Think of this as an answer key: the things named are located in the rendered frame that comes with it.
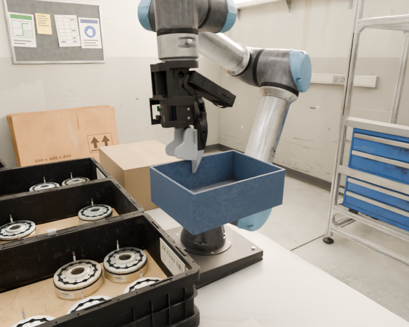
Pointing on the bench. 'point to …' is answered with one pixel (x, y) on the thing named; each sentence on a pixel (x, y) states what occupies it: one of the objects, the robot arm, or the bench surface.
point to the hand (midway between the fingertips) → (195, 165)
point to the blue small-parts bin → (216, 189)
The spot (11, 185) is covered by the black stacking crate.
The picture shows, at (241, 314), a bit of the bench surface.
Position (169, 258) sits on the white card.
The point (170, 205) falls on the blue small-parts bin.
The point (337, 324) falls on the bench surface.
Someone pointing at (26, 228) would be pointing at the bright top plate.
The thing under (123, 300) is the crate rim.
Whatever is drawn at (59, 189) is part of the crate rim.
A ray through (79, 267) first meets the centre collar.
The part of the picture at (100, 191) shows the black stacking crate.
